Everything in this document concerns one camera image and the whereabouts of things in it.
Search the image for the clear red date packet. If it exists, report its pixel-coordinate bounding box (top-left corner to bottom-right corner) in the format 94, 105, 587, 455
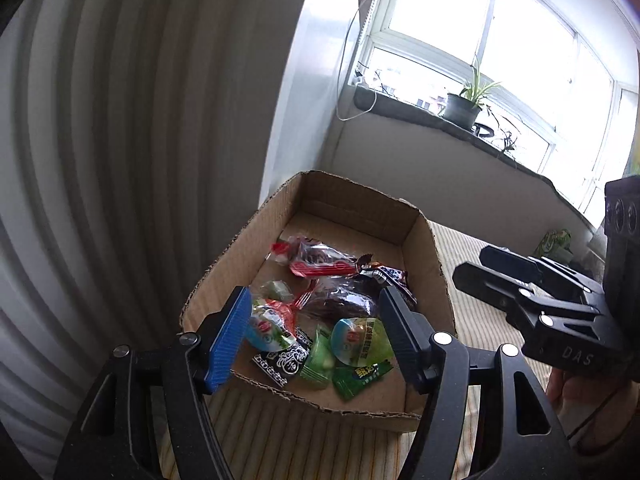
270, 236, 361, 279

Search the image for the white framed window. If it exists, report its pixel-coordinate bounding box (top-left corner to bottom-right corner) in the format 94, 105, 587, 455
357, 0, 640, 216

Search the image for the red jelly cup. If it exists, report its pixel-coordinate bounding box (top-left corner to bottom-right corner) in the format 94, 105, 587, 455
244, 297, 301, 352

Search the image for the grey pleated curtain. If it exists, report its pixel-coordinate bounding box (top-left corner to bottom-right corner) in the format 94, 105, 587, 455
0, 0, 321, 480

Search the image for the dark purple snack packet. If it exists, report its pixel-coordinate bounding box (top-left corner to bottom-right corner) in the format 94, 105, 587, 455
312, 277, 383, 328

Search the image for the white cable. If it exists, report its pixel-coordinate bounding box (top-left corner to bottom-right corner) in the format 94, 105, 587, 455
336, 2, 378, 122

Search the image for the green gift bag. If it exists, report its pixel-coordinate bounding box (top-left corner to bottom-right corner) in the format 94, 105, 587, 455
534, 229, 573, 266

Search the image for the grey stone windowsill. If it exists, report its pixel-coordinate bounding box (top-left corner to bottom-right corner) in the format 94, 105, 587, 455
352, 85, 608, 233

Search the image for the person's right hand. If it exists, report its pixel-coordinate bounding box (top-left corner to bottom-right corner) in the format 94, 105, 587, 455
545, 362, 640, 456

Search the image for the black white snack packet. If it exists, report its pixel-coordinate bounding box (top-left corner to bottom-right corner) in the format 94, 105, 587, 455
251, 327, 313, 388

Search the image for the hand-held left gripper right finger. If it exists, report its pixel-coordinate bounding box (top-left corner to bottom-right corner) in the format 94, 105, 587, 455
378, 286, 581, 480

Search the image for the dark green snack packet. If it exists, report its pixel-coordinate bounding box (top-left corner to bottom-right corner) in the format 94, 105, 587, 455
331, 357, 394, 402

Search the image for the brown chocolate bar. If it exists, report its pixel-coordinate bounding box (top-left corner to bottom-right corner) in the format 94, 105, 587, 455
356, 255, 418, 311

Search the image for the green jelly cup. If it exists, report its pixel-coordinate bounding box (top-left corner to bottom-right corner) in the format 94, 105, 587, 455
330, 316, 396, 366

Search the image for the cardboard box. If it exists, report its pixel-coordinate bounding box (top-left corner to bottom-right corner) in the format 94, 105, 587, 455
179, 170, 458, 433

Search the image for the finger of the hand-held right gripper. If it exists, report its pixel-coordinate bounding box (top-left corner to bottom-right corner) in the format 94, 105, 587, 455
480, 245, 603, 306
452, 261, 598, 331

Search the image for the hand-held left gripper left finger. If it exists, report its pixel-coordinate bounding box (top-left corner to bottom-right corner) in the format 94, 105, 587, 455
52, 286, 253, 480

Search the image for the small green candy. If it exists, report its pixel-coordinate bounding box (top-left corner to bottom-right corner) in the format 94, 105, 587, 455
260, 280, 295, 303

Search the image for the red striped candy packet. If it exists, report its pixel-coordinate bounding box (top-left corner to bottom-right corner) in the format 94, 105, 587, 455
290, 280, 321, 311

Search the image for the potted spider plant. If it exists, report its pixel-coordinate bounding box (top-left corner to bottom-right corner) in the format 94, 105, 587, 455
440, 57, 503, 131

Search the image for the small trailing plant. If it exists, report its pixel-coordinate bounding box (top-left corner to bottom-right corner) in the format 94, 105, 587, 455
472, 110, 526, 156

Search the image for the white wardrobe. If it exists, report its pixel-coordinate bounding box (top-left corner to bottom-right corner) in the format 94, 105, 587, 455
257, 0, 373, 208

